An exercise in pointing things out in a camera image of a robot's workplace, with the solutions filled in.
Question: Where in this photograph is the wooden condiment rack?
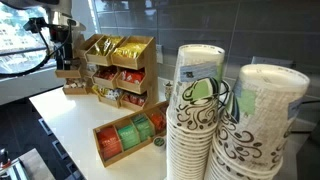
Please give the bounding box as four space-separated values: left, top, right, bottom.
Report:
54 33 160 113

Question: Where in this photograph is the green tea packet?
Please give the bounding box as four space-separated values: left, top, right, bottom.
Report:
131 113 155 141
116 122 141 151

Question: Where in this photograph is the grey wall plate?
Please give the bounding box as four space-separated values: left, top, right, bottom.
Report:
251 55 295 69

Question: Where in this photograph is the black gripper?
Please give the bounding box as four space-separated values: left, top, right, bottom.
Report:
49 25 74 71

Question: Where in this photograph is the dark red packet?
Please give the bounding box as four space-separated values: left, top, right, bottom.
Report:
96 66 118 81

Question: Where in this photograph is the yellow white sweetener packet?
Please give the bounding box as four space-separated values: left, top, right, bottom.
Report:
101 87 123 101

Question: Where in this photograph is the white wall outlet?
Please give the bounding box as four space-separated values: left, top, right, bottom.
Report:
155 43 165 65

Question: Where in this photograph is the red white packet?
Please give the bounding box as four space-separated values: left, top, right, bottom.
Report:
119 69 146 85

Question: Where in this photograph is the yellow crinkled packet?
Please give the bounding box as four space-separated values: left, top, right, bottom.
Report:
112 42 148 60

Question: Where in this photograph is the gold foil packet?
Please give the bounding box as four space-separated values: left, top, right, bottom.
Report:
89 39 107 57
103 35 124 56

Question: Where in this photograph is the metal device with red knob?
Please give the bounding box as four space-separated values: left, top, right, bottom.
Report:
0 147 28 180

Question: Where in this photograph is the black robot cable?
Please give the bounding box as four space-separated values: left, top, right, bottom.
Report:
0 19 74 79

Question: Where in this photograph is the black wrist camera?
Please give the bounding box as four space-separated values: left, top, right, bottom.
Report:
23 17 51 34

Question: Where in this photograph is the wooden tea box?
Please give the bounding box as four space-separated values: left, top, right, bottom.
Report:
92 101 170 168

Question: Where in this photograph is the light wooden board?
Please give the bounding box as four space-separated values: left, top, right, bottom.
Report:
18 147 57 180

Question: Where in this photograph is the small orange tea packet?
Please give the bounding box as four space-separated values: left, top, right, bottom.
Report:
149 111 167 132

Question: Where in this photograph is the silver cabinet handle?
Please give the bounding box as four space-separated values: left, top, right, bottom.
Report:
51 139 70 160
37 117 53 137
65 162 82 180

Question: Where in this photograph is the green lid coffee pod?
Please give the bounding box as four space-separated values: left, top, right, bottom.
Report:
152 135 167 150

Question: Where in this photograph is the tall paper cup stack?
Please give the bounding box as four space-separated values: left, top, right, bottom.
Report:
165 43 226 180

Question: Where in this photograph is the wide paper cup stack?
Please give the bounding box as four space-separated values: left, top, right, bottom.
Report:
204 63 311 180

